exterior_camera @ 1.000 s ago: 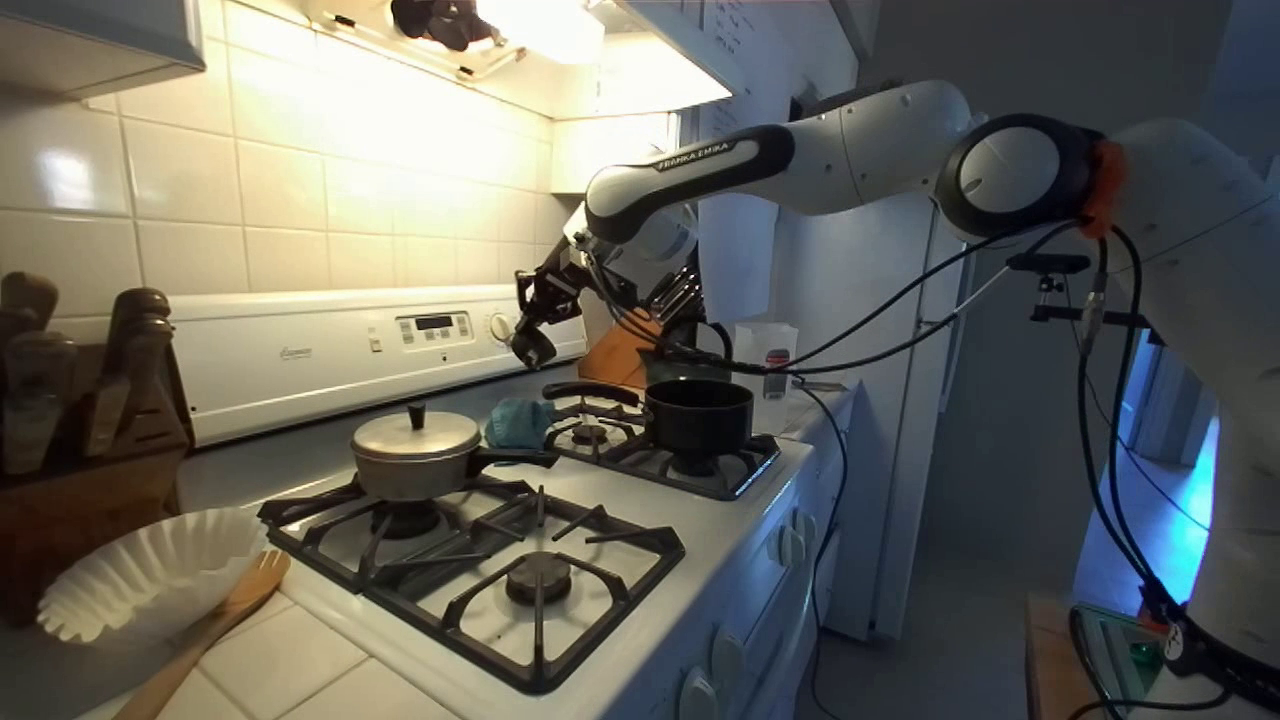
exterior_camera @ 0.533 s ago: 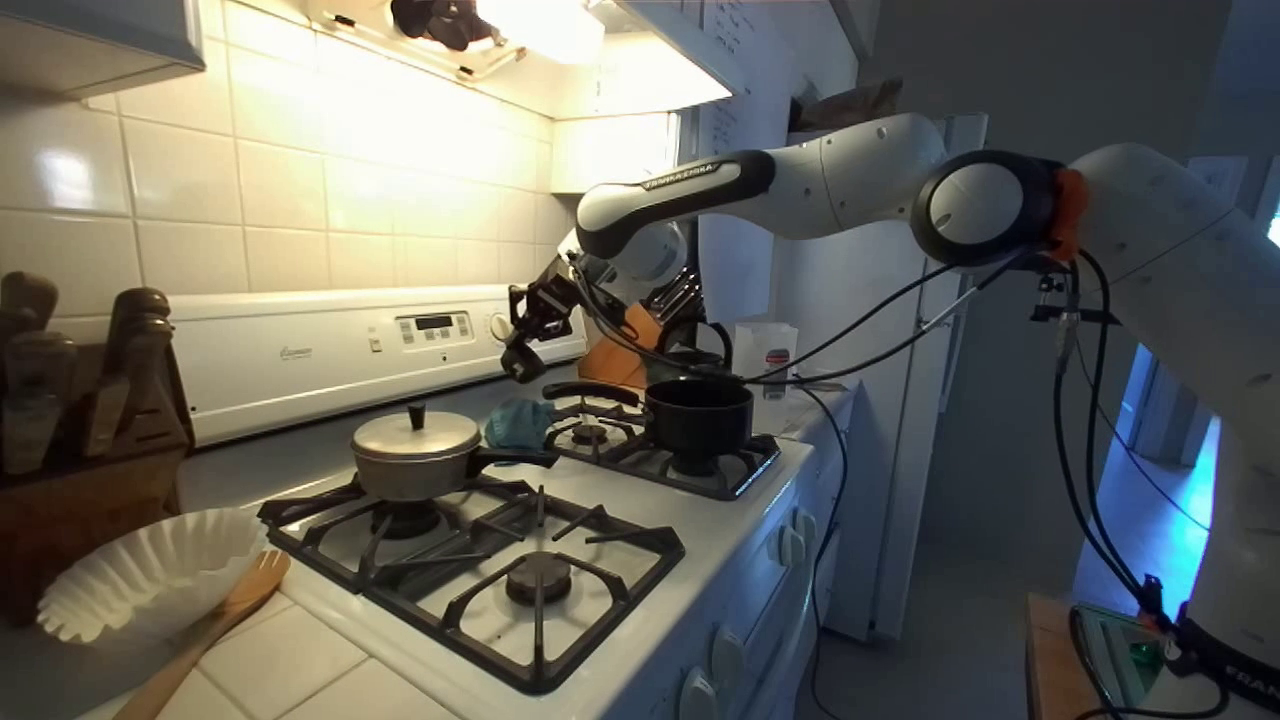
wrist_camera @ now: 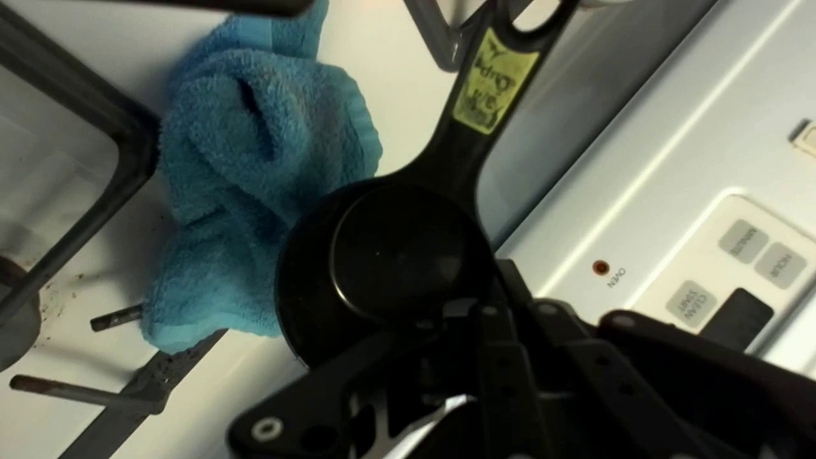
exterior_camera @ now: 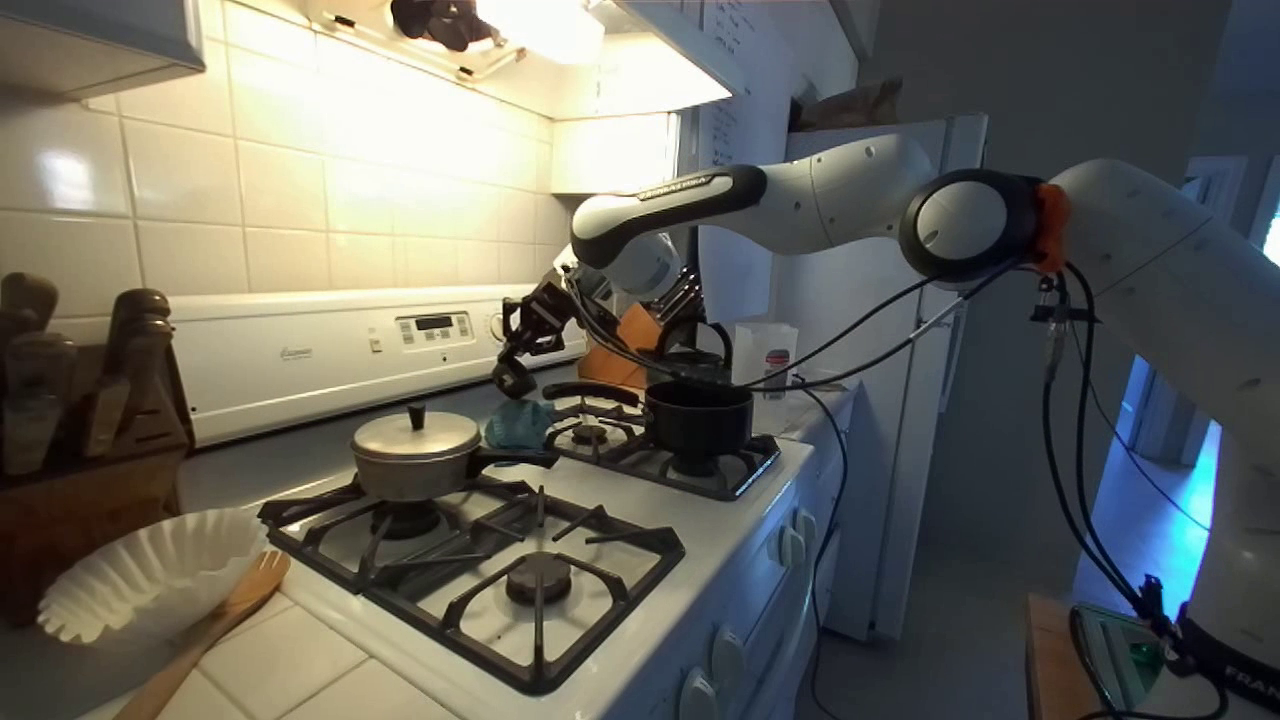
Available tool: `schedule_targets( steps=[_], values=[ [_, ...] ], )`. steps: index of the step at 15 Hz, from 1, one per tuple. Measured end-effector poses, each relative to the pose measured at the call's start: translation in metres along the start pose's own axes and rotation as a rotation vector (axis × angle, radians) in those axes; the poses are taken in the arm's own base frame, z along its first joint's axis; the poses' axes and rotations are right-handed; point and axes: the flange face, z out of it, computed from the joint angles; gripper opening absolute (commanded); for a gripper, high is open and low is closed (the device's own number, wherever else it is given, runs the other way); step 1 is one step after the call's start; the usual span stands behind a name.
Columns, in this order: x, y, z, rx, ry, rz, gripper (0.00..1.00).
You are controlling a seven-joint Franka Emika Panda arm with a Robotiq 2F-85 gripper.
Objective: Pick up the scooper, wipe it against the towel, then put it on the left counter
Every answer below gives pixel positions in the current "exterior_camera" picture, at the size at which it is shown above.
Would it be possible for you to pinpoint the black power cable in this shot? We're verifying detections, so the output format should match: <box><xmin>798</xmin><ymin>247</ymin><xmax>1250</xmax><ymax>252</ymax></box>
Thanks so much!
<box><xmin>794</xmin><ymin>377</ymin><xmax>856</xmax><ymax>720</ymax></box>

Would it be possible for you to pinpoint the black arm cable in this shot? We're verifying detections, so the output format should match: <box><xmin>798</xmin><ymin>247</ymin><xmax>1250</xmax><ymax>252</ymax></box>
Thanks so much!
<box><xmin>563</xmin><ymin>258</ymin><xmax>1237</xmax><ymax>720</ymax></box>

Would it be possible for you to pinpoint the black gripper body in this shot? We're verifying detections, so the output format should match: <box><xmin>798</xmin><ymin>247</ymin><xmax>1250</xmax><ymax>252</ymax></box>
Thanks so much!
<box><xmin>520</xmin><ymin>264</ymin><xmax>592</xmax><ymax>340</ymax></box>

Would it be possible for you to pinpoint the orange wooden board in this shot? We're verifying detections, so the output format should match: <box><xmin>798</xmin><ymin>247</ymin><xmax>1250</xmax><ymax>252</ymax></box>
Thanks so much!
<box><xmin>576</xmin><ymin>299</ymin><xmax>667</xmax><ymax>397</ymax></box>

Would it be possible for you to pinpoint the grey upper cabinet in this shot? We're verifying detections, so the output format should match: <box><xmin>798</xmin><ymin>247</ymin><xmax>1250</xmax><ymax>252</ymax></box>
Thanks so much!
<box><xmin>0</xmin><ymin>0</ymin><xmax>212</xmax><ymax>104</ymax></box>

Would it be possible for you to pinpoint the wooden knife block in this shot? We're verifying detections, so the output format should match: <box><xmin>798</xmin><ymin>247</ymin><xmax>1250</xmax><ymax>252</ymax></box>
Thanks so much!
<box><xmin>0</xmin><ymin>273</ymin><xmax>196</xmax><ymax>626</ymax></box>

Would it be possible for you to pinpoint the translucent plastic pitcher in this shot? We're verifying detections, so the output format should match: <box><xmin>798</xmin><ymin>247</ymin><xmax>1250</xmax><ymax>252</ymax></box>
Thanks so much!
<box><xmin>729</xmin><ymin>317</ymin><xmax>803</xmax><ymax>405</ymax></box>

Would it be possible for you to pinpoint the small metal pot with lid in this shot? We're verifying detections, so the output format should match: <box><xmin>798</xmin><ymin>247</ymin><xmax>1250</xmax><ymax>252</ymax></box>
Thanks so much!
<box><xmin>350</xmin><ymin>399</ymin><xmax>563</xmax><ymax>507</ymax></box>

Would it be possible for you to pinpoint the wooden spork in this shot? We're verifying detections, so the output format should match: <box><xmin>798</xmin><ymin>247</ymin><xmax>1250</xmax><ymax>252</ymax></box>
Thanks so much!
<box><xmin>113</xmin><ymin>548</ymin><xmax>297</xmax><ymax>720</ymax></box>

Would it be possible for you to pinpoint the range hood with light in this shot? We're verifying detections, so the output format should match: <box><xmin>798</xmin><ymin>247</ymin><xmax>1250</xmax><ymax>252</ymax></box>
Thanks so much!
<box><xmin>233</xmin><ymin>0</ymin><xmax>735</xmax><ymax>123</ymax></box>

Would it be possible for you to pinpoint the teal towel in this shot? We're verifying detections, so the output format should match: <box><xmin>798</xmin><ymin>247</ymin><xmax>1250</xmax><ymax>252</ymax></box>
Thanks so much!
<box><xmin>478</xmin><ymin>397</ymin><xmax>563</xmax><ymax>456</ymax></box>

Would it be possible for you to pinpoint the wooden robot cart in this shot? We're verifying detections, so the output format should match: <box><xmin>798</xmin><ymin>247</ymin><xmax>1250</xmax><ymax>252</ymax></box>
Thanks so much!
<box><xmin>1024</xmin><ymin>593</ymin><xmax>1280</xmax><ymax>720</ymax></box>

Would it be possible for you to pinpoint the aluminium mounting plate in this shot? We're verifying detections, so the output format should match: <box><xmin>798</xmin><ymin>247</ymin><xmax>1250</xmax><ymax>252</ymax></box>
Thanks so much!
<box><xmin>1072</xmin><ymin>605</ymin><xmax>1181</xmax><ymax>711</ymax></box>

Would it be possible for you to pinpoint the black burner grate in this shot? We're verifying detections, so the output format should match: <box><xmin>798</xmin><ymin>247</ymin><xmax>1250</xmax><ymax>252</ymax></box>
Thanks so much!
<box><xmin>536</xmin><ymin>397</ymin><xmax>785</xmax><ymax>505</ymax></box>
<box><xmin>258</xmin><ymin>470</ymin><xmax>691</xmax><ymax>702</ymax></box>

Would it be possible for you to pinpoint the white gas stove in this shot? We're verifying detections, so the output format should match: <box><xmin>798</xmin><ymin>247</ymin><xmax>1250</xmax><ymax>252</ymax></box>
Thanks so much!
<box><xmin>163</xmin><ymin>276</ymin><xmax>856</xmax><ymax>720</ymax></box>

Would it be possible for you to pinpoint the dark knife handle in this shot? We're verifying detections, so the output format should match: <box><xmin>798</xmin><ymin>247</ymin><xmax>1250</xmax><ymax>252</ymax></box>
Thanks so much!
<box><xmin>108</xmin><ymin>284</ymin><xmax>182</xmax><ymax>371</ymax></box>
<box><xmin>0</xmin><ymin>273</ymin><xmax>63</xmax><ymax>357</ymax></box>

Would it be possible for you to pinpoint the black pot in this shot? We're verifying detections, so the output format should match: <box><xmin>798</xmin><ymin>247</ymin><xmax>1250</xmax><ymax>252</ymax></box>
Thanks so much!
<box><xmin>536</xmin><ymin>377</ymin><xmax>761</xmax><ymax>482</ymax></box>

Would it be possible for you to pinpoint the white refrigerator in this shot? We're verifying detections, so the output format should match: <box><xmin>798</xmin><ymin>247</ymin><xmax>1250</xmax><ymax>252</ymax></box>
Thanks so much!
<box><xmin>691</xmin><ymin>111</ymin><xmax>997</xmax><ymax>643</ymax></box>

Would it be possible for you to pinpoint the white upper cabinet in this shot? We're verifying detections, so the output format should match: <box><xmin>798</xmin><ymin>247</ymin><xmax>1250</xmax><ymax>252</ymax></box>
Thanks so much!
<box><xmin>624</xmin><ymin>0</ymin><xmax>864</xmax><ymax>111</ymax></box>

